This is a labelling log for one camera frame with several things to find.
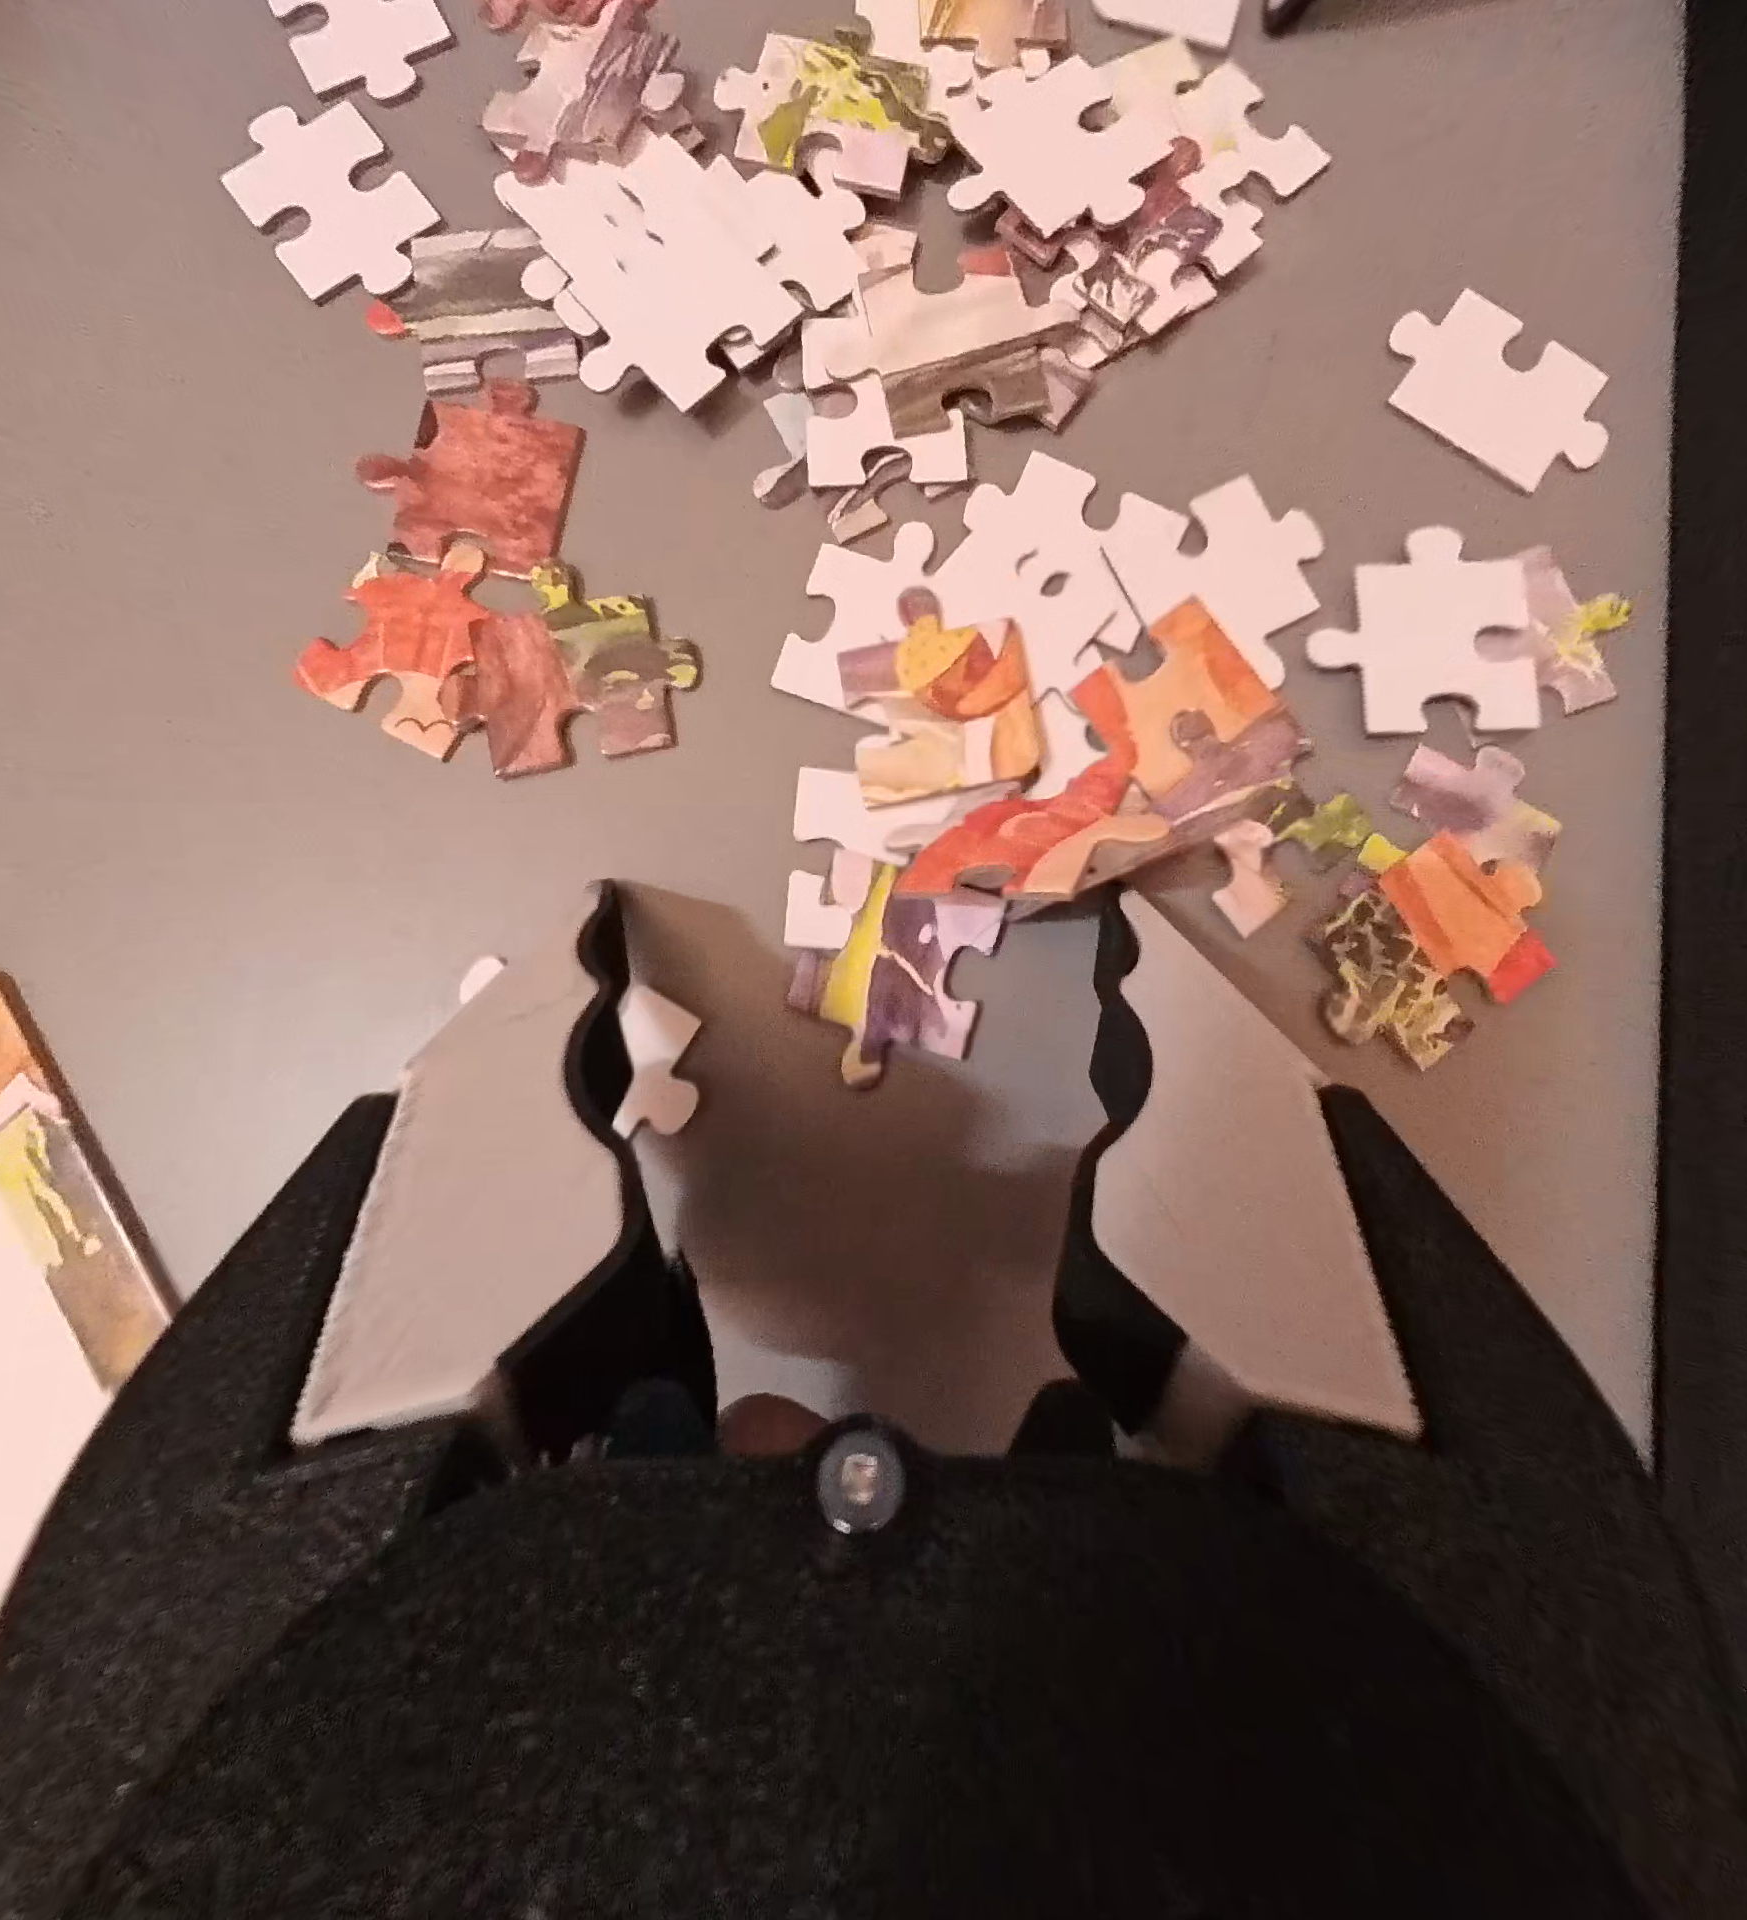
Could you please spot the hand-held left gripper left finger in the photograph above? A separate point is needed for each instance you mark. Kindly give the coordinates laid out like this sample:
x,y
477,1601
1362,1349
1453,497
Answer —
x,y
467,1229

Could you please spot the pile of jigsaw pieces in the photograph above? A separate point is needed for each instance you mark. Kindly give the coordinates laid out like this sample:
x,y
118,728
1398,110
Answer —
x,y
663,284

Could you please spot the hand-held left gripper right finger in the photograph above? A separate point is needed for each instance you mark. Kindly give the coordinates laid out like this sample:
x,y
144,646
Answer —
x,y
1248,1229

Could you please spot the grey desk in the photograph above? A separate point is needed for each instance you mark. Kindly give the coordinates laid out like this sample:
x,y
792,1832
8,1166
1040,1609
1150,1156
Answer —
x,y
137,675

